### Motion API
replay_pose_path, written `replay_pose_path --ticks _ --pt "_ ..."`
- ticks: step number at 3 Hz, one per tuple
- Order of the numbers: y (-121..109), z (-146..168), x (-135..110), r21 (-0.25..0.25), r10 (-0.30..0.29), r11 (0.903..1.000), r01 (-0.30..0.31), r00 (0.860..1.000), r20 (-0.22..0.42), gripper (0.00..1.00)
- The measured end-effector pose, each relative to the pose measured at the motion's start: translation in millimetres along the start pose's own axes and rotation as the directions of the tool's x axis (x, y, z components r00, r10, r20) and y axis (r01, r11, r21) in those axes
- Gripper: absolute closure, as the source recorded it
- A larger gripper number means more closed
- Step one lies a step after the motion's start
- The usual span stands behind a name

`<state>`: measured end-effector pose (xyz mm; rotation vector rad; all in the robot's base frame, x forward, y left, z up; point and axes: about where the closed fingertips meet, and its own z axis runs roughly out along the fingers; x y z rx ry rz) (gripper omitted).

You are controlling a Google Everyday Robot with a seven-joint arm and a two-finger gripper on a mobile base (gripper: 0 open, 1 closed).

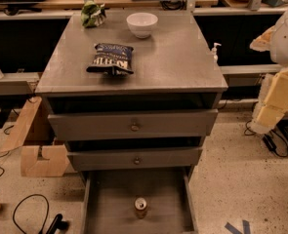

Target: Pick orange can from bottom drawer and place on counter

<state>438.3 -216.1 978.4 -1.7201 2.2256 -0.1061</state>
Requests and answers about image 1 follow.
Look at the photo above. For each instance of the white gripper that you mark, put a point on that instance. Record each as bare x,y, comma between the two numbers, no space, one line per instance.
287,39

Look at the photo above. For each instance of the orange soda can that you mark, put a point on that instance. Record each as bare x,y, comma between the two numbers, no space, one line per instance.
140,206

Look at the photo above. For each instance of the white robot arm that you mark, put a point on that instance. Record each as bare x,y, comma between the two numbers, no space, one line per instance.
278,53

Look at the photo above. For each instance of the grey top drawer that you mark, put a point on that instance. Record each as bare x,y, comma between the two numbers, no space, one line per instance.
140,124

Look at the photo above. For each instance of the grey drawer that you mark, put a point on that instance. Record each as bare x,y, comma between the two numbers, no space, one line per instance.
110,196
140,124
134,158

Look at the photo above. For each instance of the grey drawer cabinet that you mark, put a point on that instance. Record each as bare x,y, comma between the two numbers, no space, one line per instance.
174,70

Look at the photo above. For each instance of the grey bottom drawer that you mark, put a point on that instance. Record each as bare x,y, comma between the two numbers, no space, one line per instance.
110,196

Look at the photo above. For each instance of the grey middle drawer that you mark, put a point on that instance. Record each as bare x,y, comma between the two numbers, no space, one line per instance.
134,158

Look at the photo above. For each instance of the white pump bottle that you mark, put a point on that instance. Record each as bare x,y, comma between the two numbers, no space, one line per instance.
214,51

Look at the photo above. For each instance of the white ceramic bowl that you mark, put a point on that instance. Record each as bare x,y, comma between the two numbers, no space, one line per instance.
142,24

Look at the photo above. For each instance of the blue chip bag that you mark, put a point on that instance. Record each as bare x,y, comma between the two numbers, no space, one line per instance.
112,59

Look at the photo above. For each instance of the green crumpled bag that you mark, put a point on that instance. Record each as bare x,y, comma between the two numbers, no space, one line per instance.
92,14

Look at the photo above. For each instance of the wooden block stand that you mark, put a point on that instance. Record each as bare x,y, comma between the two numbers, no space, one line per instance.
41,154

